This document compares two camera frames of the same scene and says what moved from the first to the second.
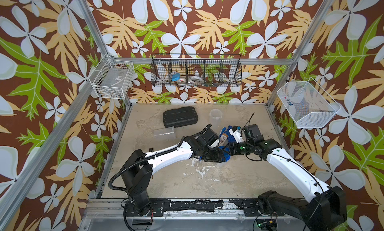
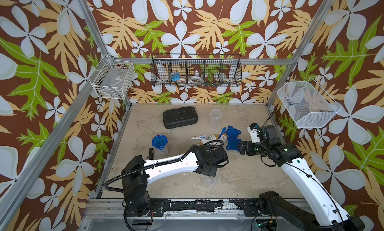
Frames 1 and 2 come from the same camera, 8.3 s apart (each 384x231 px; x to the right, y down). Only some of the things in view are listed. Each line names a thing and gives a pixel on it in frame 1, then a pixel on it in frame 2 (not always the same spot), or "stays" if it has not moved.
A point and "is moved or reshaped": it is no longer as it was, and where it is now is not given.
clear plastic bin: [309, 106] stays
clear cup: [215, 116] stays
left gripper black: [217, 156] to [213, 172]
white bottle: [223, 140] stays
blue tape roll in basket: [175, 76] stays
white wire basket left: [111, 79] stays
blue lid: [227, 156] is moved or reshaped
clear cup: [165, 133] to [210, 182]
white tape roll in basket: [196, 79] stays
